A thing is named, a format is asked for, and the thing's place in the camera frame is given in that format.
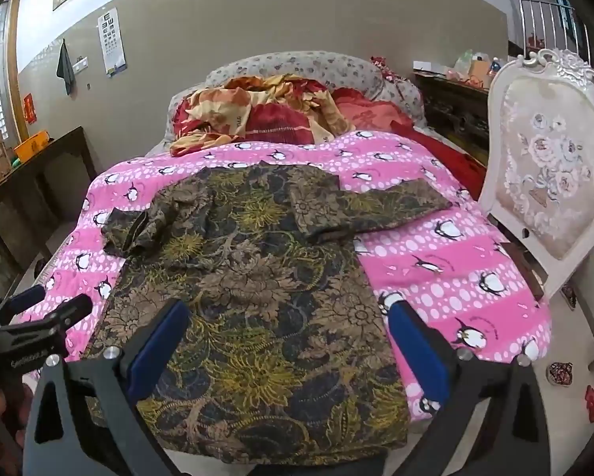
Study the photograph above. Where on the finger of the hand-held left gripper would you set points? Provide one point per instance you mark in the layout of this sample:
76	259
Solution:
29	298
71	310

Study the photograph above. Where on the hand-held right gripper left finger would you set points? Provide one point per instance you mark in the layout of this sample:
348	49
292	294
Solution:
160	347

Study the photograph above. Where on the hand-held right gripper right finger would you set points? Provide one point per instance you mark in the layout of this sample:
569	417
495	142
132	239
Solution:
416	352

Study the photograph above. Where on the dark floral patterned shirt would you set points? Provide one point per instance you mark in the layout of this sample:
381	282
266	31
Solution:
257	282

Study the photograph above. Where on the pink penguin print blanket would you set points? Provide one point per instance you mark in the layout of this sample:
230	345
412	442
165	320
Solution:
450	277

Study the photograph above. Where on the dark wooden desk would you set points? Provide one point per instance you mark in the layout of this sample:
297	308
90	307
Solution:
54	168

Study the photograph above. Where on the red patterned floor item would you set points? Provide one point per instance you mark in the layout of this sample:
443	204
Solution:
560	373

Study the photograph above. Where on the orange box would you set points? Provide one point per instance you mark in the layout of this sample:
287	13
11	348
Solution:
32	146

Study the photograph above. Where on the red bed sheet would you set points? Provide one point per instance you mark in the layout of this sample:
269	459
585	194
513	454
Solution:
455	163

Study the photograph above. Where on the dark hanging towel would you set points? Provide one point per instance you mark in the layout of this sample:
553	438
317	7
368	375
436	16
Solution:
65	69

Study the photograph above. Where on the white ornate upholstered chair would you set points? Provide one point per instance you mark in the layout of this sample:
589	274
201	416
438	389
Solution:
550	158

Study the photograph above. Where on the red embroidered pillow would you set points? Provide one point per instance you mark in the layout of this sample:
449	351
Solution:
371	111

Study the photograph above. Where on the dark carved wooden cabinet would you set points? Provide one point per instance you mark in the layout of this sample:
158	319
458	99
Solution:
450	104

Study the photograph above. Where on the red and yellow quilt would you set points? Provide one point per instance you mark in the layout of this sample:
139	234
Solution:
237	104

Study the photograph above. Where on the eye chart poster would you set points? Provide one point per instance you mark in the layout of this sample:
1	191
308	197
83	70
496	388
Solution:
112	42

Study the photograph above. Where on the white flat box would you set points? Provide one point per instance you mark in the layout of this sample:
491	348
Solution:
430	67

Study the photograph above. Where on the brown cardboard box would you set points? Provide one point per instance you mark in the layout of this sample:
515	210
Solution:
479	73

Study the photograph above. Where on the clear plastic bottle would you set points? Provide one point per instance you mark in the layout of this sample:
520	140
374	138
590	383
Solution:
495	72

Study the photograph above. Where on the metal railing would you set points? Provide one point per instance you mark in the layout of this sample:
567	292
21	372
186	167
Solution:
550	15

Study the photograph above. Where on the red paper wall decoration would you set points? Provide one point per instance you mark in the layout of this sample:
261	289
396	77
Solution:
30	108

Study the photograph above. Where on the wall switch plate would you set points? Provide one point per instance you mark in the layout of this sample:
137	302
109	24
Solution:
80	65

